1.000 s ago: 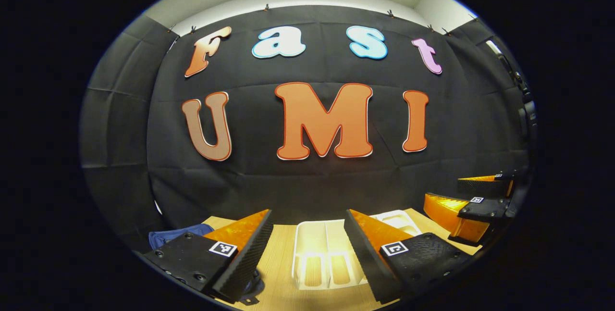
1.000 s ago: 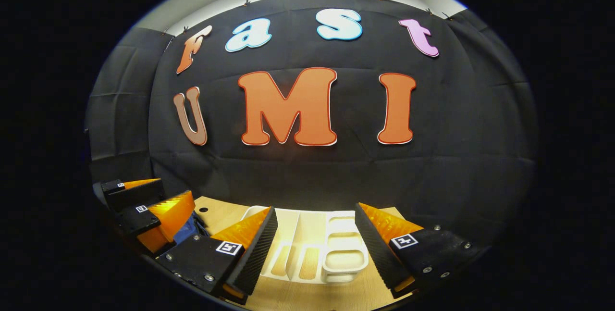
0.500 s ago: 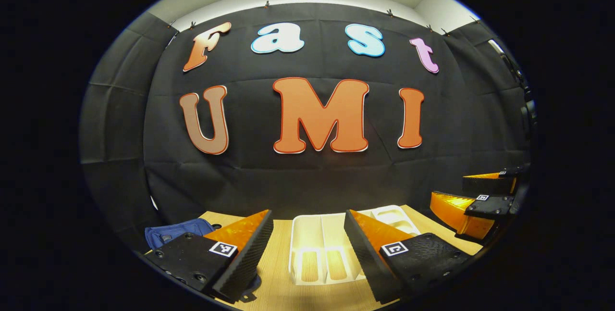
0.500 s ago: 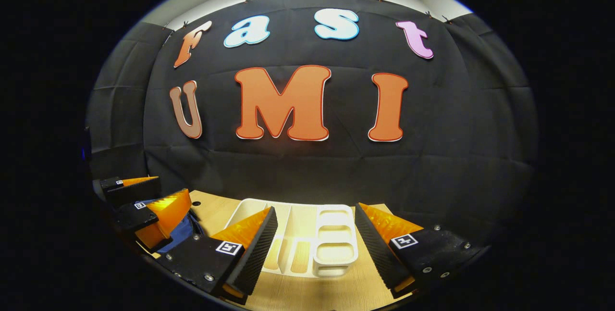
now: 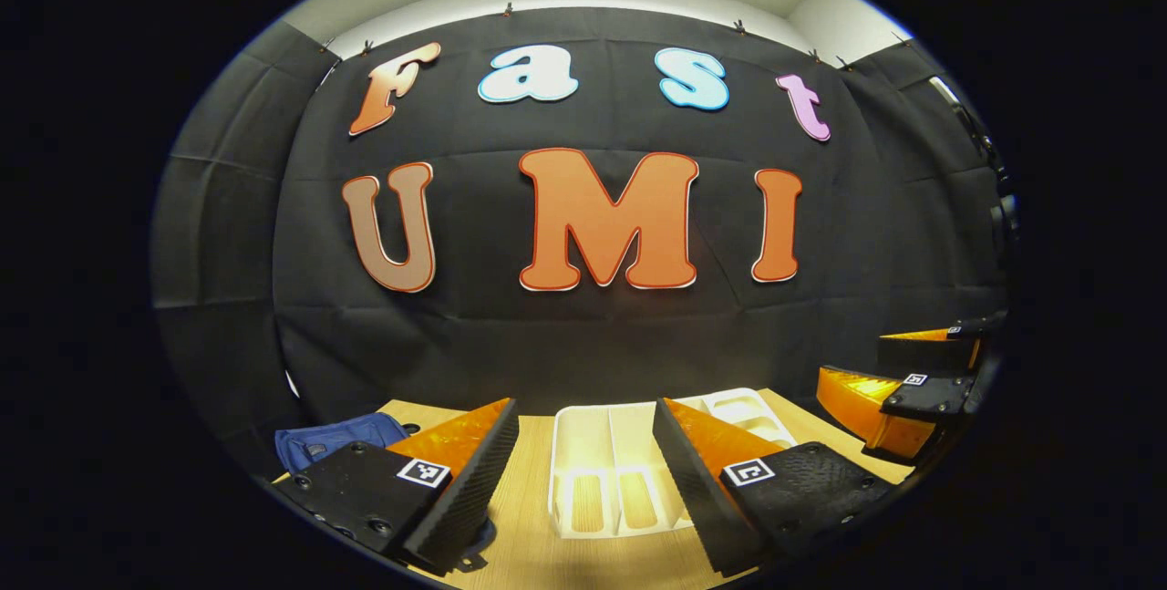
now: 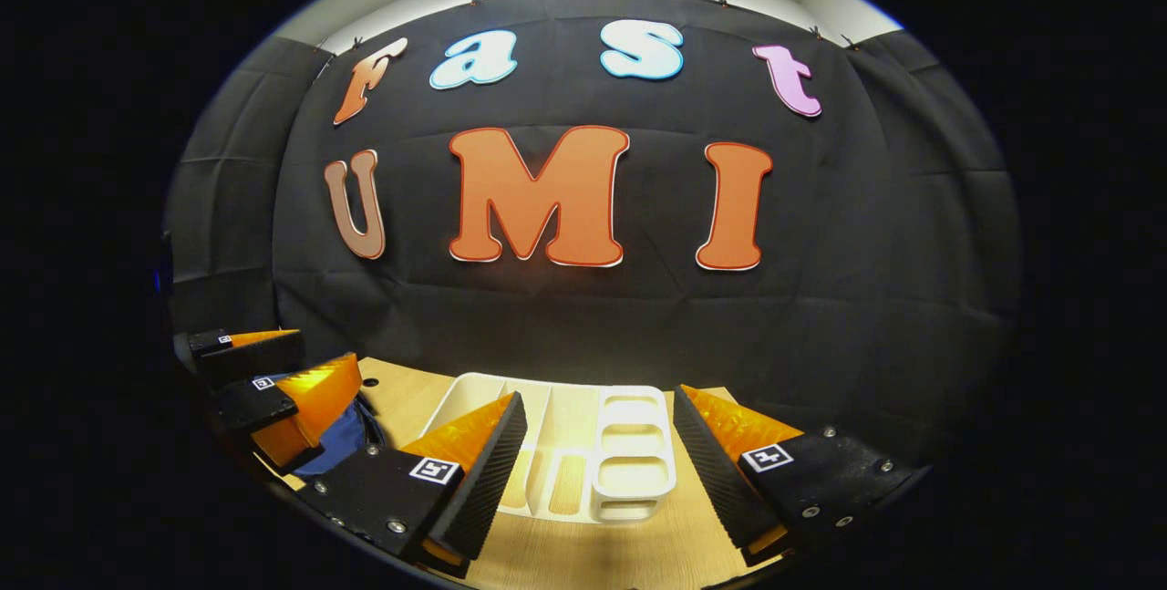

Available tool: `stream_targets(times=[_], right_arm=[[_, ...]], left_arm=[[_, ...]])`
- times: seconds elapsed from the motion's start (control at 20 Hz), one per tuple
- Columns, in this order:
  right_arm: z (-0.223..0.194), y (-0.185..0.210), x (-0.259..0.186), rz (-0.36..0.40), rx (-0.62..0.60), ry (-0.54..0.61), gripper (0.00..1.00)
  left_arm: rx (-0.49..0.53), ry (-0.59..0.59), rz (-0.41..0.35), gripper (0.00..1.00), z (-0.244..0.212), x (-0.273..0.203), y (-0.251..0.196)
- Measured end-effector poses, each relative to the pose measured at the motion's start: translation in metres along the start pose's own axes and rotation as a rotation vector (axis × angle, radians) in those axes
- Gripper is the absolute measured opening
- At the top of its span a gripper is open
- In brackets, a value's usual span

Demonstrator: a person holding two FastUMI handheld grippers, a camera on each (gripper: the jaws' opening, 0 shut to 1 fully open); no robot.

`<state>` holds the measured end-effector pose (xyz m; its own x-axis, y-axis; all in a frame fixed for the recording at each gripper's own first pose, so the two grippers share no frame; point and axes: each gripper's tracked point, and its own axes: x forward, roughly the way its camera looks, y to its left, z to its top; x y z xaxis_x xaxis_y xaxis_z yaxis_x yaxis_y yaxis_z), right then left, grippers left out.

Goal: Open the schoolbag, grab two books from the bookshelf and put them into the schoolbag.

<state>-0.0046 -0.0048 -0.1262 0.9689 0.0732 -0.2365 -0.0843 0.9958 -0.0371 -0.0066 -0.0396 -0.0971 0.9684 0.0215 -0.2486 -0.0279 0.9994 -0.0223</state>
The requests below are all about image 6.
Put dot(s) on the white bookshelf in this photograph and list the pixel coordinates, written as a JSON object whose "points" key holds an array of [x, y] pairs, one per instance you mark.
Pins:
{"points": [[629, 462]]}

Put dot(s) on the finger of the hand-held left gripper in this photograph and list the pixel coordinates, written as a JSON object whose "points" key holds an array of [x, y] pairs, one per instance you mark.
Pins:
{"points": [[255, 357], [251, 403]]}

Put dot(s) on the blue schoolbag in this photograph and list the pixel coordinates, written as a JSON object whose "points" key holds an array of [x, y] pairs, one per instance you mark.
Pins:
{"points": [[342, 444]]}

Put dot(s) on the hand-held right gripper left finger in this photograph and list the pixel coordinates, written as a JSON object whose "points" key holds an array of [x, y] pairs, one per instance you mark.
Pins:
{"points": [[497, 471]]}

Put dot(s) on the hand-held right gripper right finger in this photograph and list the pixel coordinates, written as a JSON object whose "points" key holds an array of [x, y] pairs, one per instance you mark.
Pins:
{"points": [[711, 481]]}

